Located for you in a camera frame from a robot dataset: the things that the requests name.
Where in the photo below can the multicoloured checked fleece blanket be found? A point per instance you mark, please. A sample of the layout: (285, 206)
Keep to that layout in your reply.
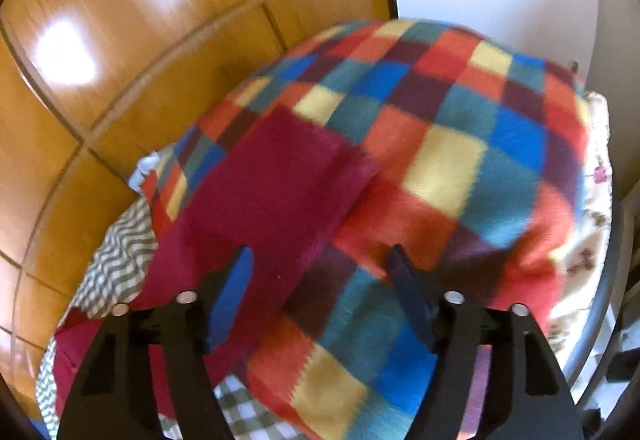
(450, 120)

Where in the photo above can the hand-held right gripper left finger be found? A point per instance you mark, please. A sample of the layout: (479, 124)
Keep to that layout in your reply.
(235, 291)

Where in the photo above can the grey metal bed frame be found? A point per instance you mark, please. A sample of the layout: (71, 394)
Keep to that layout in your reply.
(607, 280)

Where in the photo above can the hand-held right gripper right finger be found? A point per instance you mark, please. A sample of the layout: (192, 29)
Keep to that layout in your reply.
(407, 291)

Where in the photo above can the green gingham bed sheet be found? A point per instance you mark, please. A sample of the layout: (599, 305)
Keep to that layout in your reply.
(235, 401)

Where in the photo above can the crimson towel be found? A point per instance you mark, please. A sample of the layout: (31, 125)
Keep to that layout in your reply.
(270, 180)

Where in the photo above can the wooden wardrobe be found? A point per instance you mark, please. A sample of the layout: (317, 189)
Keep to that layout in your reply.
(125, 20)

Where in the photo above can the grey zigzag patterned cloth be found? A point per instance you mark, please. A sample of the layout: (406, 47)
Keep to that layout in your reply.
(120, 260)

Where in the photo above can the white floral cloth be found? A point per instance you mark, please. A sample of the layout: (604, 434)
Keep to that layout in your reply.
(595, 220)

